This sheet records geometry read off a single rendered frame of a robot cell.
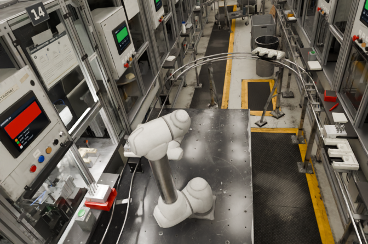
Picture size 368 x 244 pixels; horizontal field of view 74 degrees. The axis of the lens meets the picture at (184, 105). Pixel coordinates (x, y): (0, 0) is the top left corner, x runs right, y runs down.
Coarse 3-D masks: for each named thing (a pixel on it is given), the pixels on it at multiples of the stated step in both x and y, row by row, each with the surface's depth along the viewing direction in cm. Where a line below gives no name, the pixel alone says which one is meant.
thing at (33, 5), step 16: (0, 0) 163; (32, 0) 156; (48, 0) 147; (80, 0) 151; (0, 16) 126; (32, 16) 117; (48, 16) 126; (0, 32) 102; (96, 128) 201; (128, 128) 216; (112, 160) 190; (0, 208) 102; (16, 224) 110; (32, 240) 118
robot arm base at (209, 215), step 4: (212, 204) 163; (212, 208) 163; (208, 212) 160; (212, 212) 162; (192, 216) 162; (196, 216) 162; (200, 216) 161; (204, 216) 161; (208, 216) 160; (212, 216) 160; (212, 220) 159
